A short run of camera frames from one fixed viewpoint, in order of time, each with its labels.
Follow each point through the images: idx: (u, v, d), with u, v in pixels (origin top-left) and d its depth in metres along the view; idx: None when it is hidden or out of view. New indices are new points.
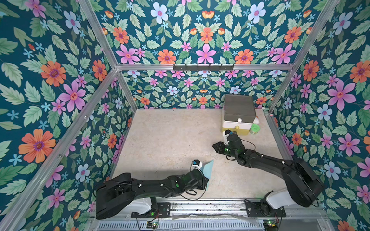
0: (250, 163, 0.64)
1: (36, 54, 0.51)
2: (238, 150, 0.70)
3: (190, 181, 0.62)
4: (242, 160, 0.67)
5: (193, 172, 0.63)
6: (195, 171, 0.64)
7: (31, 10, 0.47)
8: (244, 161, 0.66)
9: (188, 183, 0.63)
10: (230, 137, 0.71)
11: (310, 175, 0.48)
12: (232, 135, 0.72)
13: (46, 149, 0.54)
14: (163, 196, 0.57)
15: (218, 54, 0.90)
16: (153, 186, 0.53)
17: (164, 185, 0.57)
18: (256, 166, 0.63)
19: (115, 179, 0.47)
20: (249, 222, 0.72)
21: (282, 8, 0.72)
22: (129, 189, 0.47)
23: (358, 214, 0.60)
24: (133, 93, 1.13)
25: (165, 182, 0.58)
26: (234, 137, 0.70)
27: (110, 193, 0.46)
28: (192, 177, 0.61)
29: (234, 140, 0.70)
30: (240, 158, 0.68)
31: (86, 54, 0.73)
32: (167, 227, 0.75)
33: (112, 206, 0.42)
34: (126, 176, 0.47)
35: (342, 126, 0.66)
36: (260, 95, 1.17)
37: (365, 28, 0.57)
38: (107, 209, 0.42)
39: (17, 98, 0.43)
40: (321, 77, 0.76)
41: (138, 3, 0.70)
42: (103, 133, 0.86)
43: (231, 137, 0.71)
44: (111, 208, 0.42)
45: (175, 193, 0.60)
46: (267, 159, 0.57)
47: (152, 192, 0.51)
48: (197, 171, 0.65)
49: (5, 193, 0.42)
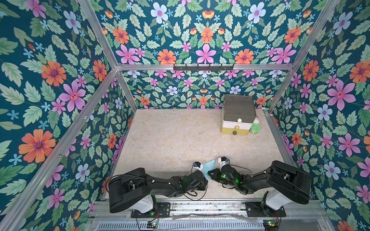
0: (251, 188, 0.64)
1: (37, 54, 0.51)
2: (236, 182, 0.71)
3: (192, 183, 0.67)
4: (243, 189, 0.67)
5: (194, 173, 0.65)
6: (197, 172, 0.68)
7: (31, 10, 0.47)
8: (245, 190, 0.66)
9: (190, 184, 0.66)
10: (223, 170, 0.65)
11: (291, 171, 0.52)
12: (225, 167, 0.71)
13: (46, 149, 0.54)
14: (167, 194, 0.59)
15: (218, 54, 0.90)
16: (163, 183, 0.55)
17: (171, 184, 0.59)
18: (256, 189, 0.62)
19: (130, 172, 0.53)
20: (249, 222, 0.72)
21: (282, 8, 0.72)
22: (143, 184, 0.49)
23: (358, 214, 0.60)
24: (133, 93, 1.13)
25: (172, 182, 0.60)
26: (228, 170, 0.69)
27: (123, 186, 0.46)
28: (195, 178, 0.64)
29: (230, 173, 0.68)
30: (241, 187, 0.68)
31: (86, 54, 0.73)
32: (167, 227, 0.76)
33: (129, 198, 0.43)
34: (141, 171, 0.49)
35: (342, 126, 0.66)
36: (260, 95, 1.17)
37: (365, 28, 0.57)
38: (123, 200, 0.43)
39: (17, 98, 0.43)
40: (321, 77, 0.76)
41: (138, 3, 0.70)
42: (103, 133, 0.86)
43: (225, 171, 0.70)
44: (127, 201, 0.43)
45: (178, 193, 0.63)
46: (255, 176, 0.61)
47: (160, 187, 0.53)
48: (199, 172, 0.68)
49: (5, 193, 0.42)
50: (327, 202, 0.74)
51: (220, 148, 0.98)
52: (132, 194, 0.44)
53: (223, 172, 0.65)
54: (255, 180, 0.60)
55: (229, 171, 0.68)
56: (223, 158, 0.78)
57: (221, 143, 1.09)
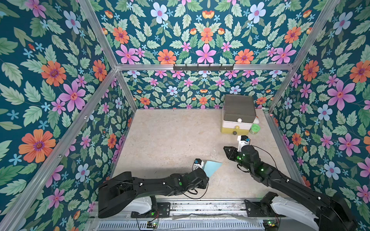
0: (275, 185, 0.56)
1: (36, 54, 0.51)
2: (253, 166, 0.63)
3: (193, 180, 0.63)
4: (258, 176, 0.59)
5: (197, 171, 0.63)
6: (199, 169, 0.64)
7: (31, 10, 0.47)
8: (261, 178, 0.59)
9: (191, 182, 0.62)
10: (244, 150, 0.62)
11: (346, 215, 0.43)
12: (247, 147, 0.63)
13: (46, 149, 0.54)
14: (166, 193, 0.57)
15: (218, 54, 0.90)
16: (155, 184, 0.52)
17: (166, 183, 0.56)
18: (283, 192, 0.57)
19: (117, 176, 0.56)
20: (249, 222, 0.72)
21: (282, 8, 0.72)
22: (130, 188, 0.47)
23: (358, 215, 0.60)
24: (133, 93, 1.13)
25: (167, 181, 0.57)
26: (250, 151, 0.60)
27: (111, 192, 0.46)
28: (197, 176, 0.61)
29: (250, 154, 0.61)
30: (256, 173, 0.61)
31: (86, 54, 0.73)
32: (167, 227, 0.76)
33: (113, 205, 0.42)
34: (127, 175, 0.47)
35: (342, 126, 0.66)
36: (260, 95, 1.17)
37: (365, 28, 0.57)
38: (108, 207, 0.42)
39: (17, 98, 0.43)
40: (321, 77, 0.76)
41: (138, 3, 0.70)
42: (103, 133, 0.86)
43: (246, 150, 0.61)
44: (112, 207, 0.42)
45: (178, 192, 0.60)
46: (294, 185, 0.50)
47: (152, 187, 0.51)
48: (201, 171, 0.65)
49: (5, 193, 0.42)
50: None
51: (220, 148, 0.98)
52: (114, 200, 0.43)
53: (244, 151, 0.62)
54: (295, 193, 0.50)
55: (251, 152, 0.60)
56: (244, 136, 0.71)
57: (221, 143, 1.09)
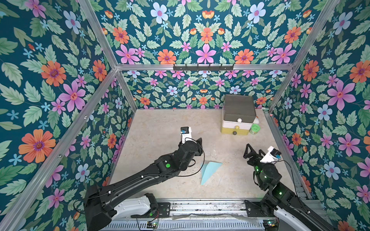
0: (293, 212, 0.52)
1: (36, 54, 0.51)
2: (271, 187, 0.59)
3: (184, 156, 0.52)
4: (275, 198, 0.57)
5: (185, 146, 0.51)
6: (188, 143, 0.53)
7: (31, 10, 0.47)
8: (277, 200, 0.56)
9: (182, 159, 0.52)
10: (267, 173, 0.56)
11: None
12: (270, 170, 0.56)
13: (46, 149, 0.54)
14: (154, 181, 0.48)
15: (218, 54, 0.90)
16: (132, 180, 0.46)
17: (145, 175, 0.48)
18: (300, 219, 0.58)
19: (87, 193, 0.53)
20: (249, 222, 0.72)
21: (282, 8, 0.72)
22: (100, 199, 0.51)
23: (358, 214, 0.60)
24: (133, 93, 1.13)
25: (149, 171, 0.49)
26: (274, 176, 0.54)
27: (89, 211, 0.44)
28: (186, 151, 0.50)
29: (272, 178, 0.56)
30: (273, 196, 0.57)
31: (86, 54, 0.73)
32: (167, 227, 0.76)
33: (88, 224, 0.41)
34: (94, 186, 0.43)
35: (342, 126, 0.66)
36: (260, 95, 1.17)
37: (365, 28, 0.57)
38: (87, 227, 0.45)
39: (17, 98, 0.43)
40: (321, 77, 0.76)
41: (138, 3, 0.70)
42: (103, 133, 0.86)
43: (269, 173, 0.55)
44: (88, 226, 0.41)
45: (170, 173, 0.50)
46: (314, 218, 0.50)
47: (123, 187, 0.44)
48: (191, 143, 0.53)
49: (5, 193, 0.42)
50: (327, 202, 0.75)
51: (220, 148, 0.98)
52: (88, 217, 0.43)
53: (266, 174, 0.57)
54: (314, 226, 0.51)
55: (275, 177, 0.54)
56: (274, 151, 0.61)
57: (221, 143, 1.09)
